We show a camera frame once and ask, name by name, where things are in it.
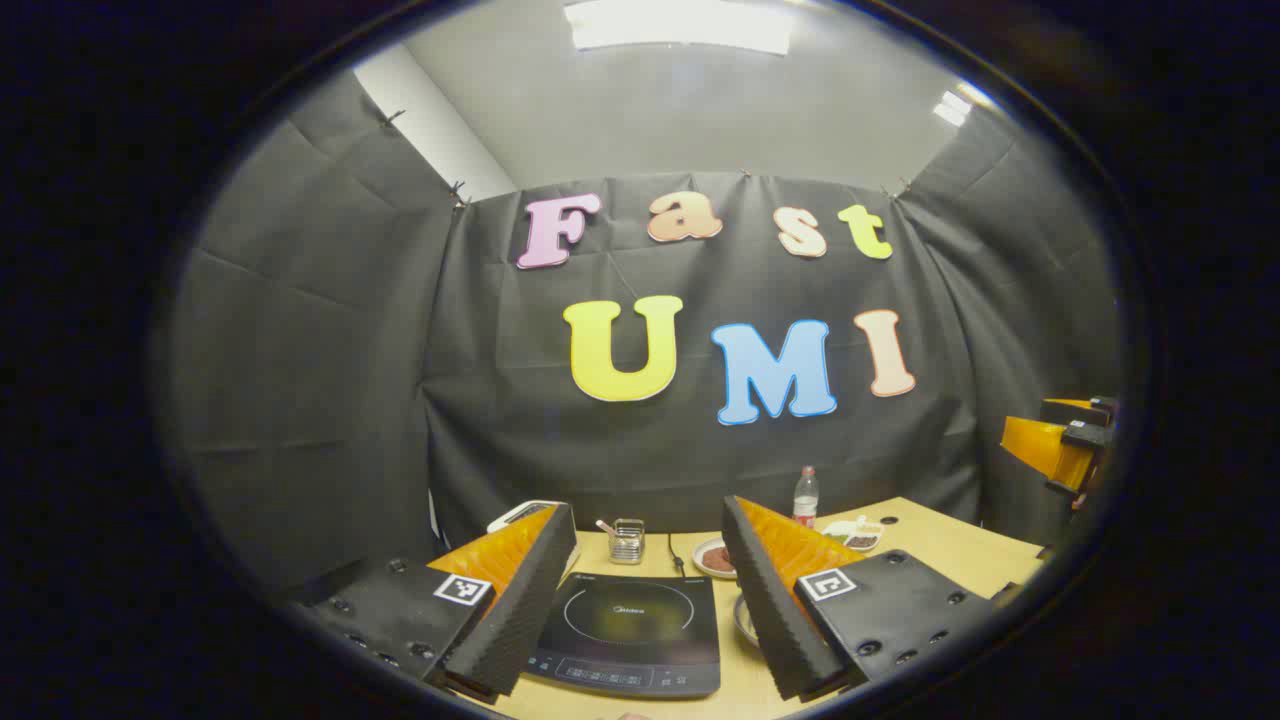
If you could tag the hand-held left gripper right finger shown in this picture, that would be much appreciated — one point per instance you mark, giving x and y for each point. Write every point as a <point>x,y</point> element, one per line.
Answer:
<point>775,610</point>

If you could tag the white divided bean dish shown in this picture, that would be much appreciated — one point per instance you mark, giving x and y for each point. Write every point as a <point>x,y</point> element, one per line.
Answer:
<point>860,537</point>

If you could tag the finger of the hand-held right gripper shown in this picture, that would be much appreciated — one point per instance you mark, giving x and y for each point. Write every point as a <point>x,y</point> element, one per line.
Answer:
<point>1075,407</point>
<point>1040,447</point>

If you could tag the white toaster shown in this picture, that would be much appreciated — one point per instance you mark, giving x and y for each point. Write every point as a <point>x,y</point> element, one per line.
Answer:
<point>515,514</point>

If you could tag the large ceiling light panel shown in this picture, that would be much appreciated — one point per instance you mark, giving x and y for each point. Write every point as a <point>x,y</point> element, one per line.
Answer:
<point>680,25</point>

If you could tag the black induction cooktop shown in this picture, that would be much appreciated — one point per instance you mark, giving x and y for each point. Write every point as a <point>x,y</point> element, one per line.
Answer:
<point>630,620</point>

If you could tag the small ceiling light panel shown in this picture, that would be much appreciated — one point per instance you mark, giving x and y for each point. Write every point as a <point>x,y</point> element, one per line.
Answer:
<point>952,108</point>

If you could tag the red meat patty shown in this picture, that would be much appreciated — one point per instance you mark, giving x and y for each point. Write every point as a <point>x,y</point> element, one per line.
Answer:
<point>717,558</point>

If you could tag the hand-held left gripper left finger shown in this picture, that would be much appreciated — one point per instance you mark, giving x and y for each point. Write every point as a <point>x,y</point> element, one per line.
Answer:
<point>520,610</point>

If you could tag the clear plastic water bottle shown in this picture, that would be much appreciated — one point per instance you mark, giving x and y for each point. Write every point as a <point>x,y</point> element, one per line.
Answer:
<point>805,500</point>

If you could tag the white oval plate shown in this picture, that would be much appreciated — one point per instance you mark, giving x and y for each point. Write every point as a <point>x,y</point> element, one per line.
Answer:
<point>708,565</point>

